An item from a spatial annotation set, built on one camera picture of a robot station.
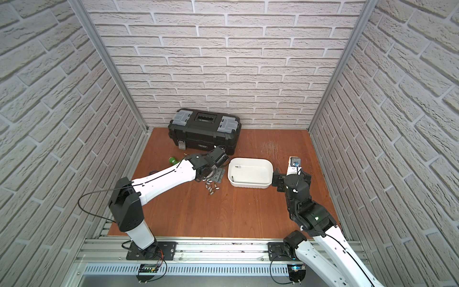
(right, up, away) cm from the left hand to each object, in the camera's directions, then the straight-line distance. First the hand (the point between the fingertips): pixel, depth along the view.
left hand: (216, 170), depth 84 cm
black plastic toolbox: (-11, +20, +13) cm, 26 cm away
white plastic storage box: (+20, -4, +15) cm, 26 cm away
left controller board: (-28, -39, -12) cm, 50 cm away
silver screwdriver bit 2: (-6, -10, +8) cm, 14 cm away
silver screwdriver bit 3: (-1, -9, +8) cm, 12 cm away
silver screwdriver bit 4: (-4, -12, +8) cm, 15 cm away
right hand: (+32, +2, -13) cm, 35 cm away
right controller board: (+34, -40, -14) cm, 54 cm away
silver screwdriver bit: (+11, 0, +16) cm, 20 cm away
